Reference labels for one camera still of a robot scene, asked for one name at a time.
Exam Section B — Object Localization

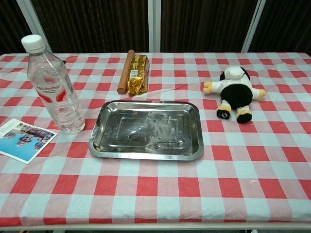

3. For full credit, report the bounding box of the black and white plush toy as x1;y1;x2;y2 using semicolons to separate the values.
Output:
203;66;268;124

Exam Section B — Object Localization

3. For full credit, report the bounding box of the white slanted frame post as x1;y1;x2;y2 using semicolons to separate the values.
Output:
17;0;53;53
241;0;267;53

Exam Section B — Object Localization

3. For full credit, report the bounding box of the blue photo postcard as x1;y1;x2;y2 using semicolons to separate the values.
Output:
0;118;58;165

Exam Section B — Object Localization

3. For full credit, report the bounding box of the gold foil snack package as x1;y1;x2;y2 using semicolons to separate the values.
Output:
127;54;151;96

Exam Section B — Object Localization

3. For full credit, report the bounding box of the red white checkered tablecloth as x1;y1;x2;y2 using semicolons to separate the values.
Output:
0;51;311;225

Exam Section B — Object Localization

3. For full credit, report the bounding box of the white upright frame post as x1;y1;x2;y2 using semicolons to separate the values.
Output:
147;0;162;53

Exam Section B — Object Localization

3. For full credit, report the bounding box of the transparent plastic water bottle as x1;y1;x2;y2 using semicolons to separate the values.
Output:
20;34;86;134

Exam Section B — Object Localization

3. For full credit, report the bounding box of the brown sausage stick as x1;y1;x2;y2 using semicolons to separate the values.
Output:
117;49;136;95

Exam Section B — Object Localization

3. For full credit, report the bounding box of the stainless steel rectangular tray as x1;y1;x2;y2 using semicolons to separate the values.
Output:
88;100;204;161

